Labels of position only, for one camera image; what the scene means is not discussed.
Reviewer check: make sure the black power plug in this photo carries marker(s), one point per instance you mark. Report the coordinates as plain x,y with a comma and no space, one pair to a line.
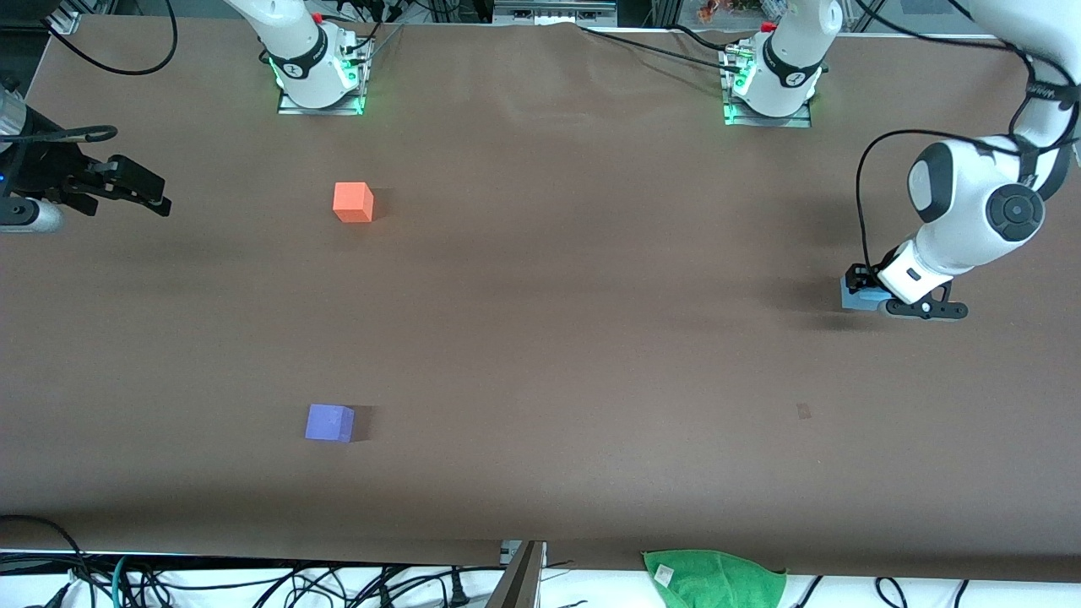
459,593

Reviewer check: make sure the white label tag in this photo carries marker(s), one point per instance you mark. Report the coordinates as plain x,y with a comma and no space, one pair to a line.
664,575

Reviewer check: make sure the brown table cover sheet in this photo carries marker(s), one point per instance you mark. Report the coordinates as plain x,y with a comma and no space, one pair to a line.
591,338

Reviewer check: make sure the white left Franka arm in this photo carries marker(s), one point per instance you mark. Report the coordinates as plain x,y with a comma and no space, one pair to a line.
963,203

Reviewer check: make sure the blue cube block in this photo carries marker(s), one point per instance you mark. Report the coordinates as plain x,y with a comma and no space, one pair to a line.
857,300

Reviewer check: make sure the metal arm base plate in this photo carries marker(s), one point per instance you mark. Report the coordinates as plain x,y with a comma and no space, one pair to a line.
768,120
321,103

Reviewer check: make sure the purple cube block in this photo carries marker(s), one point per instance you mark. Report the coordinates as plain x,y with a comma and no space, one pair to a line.
329,422

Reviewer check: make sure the green cloth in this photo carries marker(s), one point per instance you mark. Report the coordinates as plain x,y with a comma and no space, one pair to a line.
718,583

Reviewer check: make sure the grey metal bar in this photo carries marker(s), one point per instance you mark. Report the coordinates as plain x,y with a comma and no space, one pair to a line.
519,583

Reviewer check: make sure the orange cube block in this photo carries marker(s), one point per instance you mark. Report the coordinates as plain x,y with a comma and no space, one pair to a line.
353,203

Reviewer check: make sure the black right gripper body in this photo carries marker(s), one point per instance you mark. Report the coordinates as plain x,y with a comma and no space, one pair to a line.
44,171

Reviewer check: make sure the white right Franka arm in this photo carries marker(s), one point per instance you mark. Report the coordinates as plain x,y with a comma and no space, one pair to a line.
304,59

